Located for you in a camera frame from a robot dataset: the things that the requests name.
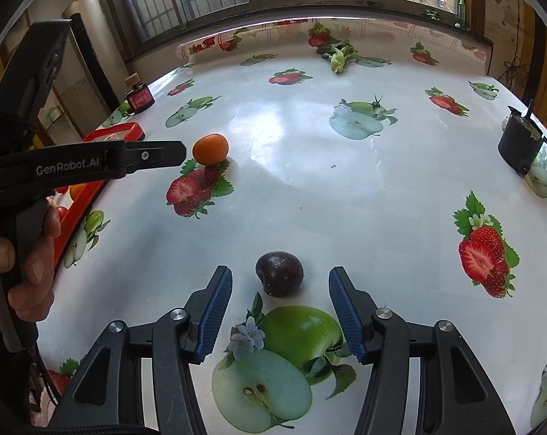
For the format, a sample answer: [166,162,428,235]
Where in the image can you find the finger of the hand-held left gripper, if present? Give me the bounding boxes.
[121,140,187,177]

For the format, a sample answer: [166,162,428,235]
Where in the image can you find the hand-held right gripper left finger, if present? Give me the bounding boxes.
[49,265,234,435]

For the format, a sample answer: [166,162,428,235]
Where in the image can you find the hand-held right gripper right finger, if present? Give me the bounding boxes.
[327,266,516,435]

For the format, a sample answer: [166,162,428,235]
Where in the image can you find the red rectangular tray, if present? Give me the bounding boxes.
[51,121,146,273]

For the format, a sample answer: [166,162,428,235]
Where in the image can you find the dark purple plum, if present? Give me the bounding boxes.
[255,250,305,299]

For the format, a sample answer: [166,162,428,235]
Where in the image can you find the person's left hand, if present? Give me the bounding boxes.
[0,205,62,334]

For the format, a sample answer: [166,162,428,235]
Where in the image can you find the dark red jar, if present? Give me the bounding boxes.
[124,74,155,115]

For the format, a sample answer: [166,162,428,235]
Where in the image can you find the fruit-print tablecloth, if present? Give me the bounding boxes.
[29,17,547,435]

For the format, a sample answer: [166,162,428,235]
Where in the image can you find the standing air conditioner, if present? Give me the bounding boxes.
[62,0,130,115]

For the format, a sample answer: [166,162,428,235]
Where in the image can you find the green leafy vegetable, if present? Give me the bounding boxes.
[317,42,360,74]

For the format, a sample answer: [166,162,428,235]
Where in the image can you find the black cylindrical container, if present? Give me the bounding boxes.
[497,99,547,177]

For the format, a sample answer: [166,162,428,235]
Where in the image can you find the black cables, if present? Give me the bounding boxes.
[500,47,528,89]

